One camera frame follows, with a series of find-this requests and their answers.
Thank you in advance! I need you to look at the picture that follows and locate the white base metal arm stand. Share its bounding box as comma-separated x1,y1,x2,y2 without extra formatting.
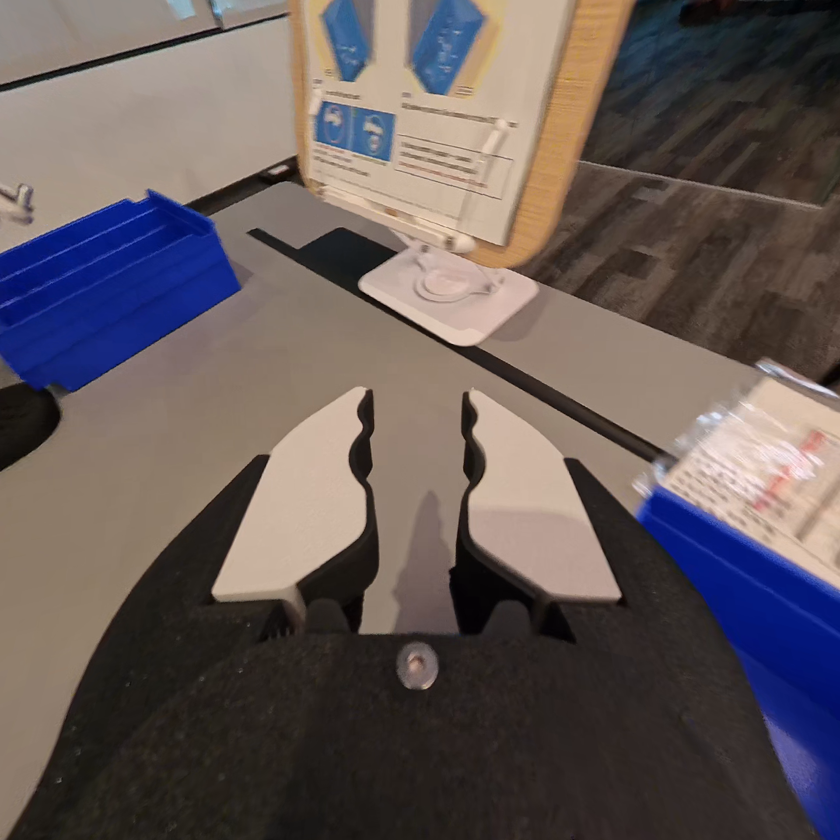
0,182,35,226

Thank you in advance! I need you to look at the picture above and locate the blue plastic bin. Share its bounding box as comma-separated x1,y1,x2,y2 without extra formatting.
634,487,840,840
0,189,242,393

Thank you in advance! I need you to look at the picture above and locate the printed instruction poster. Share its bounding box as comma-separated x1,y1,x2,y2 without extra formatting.
304,0,580,248

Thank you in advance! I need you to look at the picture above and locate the wooden board document stand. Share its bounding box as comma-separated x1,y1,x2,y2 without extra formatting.
287,0,639,349

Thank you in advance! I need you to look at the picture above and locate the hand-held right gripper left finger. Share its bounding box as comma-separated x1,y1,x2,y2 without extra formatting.
211,386,380,636

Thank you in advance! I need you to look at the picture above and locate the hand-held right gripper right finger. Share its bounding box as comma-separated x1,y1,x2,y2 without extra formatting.
451,388,623,639

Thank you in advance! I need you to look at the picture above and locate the laminated printed instruction sheet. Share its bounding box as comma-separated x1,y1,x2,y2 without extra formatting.
631,357,840,585

